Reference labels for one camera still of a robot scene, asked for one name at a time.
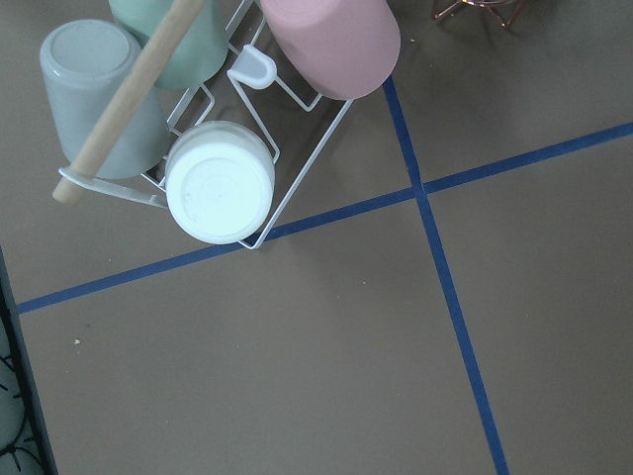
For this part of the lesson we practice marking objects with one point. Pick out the copper wire bottle rack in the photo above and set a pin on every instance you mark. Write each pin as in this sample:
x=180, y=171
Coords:
x=505, y=12

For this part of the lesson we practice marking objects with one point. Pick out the wooden rack handle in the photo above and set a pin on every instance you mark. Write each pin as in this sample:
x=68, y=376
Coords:
x=133, y=90

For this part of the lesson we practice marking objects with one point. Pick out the white wire cup rack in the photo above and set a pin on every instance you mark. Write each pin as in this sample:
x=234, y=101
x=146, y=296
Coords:
x=252, y=69

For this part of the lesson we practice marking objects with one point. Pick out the pink cup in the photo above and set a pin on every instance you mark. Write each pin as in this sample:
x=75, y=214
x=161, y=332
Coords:
x=344, y=49

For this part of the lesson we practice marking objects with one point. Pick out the green cup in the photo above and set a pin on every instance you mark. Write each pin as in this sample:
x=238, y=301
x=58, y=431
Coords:
x=201, y=53

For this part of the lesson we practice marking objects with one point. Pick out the white cup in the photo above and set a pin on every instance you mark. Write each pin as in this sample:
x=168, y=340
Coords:
x=219, y=182

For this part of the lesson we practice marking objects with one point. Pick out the grey cup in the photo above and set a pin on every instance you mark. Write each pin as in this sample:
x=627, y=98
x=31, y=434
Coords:
x=84, y=63

